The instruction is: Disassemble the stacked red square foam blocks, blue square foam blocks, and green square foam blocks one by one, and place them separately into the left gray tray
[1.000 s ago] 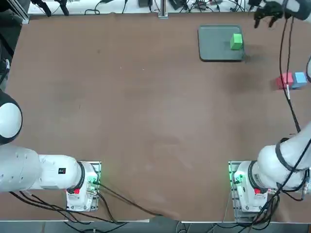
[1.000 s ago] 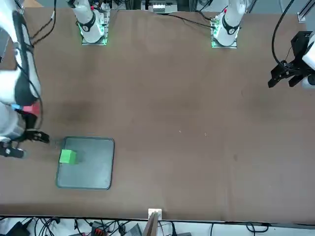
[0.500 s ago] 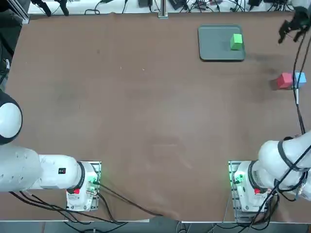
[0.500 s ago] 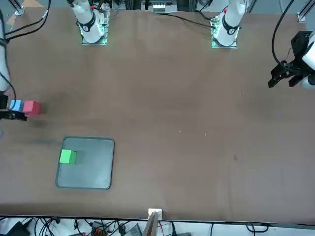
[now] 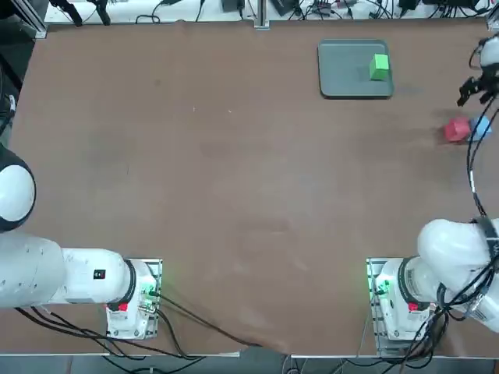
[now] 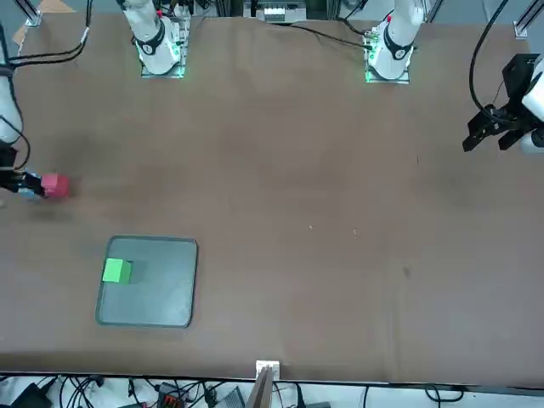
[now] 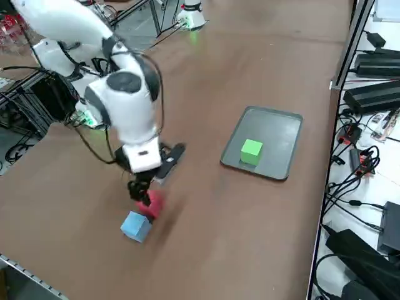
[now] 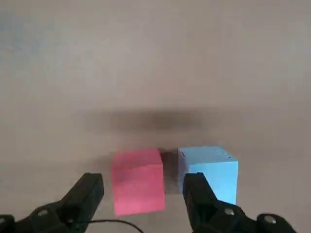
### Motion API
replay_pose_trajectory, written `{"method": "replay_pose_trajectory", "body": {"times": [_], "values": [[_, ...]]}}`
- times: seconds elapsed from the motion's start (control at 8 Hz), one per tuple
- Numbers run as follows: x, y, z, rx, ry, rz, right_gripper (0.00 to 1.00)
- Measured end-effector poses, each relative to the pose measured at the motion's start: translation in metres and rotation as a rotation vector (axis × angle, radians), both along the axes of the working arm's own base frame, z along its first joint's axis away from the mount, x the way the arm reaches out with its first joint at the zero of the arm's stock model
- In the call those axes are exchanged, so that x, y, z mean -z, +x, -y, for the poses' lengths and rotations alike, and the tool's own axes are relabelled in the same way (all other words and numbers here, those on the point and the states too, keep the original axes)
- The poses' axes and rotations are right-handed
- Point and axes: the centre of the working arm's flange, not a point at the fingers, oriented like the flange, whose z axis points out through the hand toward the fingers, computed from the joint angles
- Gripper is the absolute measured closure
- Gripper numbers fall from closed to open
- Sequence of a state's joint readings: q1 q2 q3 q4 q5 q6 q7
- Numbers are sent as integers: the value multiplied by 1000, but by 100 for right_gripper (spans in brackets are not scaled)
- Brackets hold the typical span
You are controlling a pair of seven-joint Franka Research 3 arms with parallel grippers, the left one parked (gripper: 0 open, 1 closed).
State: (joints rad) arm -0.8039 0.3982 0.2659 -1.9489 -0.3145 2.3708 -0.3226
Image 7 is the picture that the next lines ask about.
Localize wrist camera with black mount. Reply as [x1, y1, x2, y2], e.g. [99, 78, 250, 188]
[156, 142, 188, 186]

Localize blue square foam block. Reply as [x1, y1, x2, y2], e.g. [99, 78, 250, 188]
[120, 211, 153, 243]

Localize white board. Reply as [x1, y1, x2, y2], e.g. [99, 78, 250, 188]
[373, 0, 400, 23]

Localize black wrist connector box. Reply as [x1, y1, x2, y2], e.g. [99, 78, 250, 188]
[114, 147, 129, 168]

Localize red square foam block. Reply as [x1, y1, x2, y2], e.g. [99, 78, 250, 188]
[134, 190, 166, 219]

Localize gray metal tray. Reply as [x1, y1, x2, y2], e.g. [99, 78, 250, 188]
[220, 105, 304, 181]

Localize black folded tripod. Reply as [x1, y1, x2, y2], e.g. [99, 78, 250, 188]
[324, 229, 400, 300]

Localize printed paper labels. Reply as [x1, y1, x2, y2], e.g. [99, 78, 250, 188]
[370, 111, 400, 143]

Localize silver table edge rail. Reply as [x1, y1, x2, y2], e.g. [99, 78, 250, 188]
[0, 252, 68, 300]

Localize black metal frame rack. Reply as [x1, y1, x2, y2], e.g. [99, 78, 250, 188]
[0, 67, 81, 140]

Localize small black power adapter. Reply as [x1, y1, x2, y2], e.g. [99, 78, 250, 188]
[366, 31, 387, 48]

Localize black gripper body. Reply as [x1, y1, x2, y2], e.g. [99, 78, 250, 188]
[132, 167, 161, 188]

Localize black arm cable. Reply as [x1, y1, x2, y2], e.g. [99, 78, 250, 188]
[73, 34, 166, 166]

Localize red and black hub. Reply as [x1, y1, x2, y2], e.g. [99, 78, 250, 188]
[336, 122, 363, 145]
[349, 147, 376, 176]

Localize silver aluminium camera post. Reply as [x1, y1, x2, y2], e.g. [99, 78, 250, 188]
[331, 0, 376, 91]

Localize clear box with red items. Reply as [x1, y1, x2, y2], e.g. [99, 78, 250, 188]
[0, 12, 34, 56]

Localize black cable with inline block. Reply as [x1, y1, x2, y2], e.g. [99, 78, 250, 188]
[323, 184, 388, 223]

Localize black power brick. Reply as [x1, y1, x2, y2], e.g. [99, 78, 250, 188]
[377, 201, 400, 254]

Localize green square foam block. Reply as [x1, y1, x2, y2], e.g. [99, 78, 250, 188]
[239, 139, 263, 166]

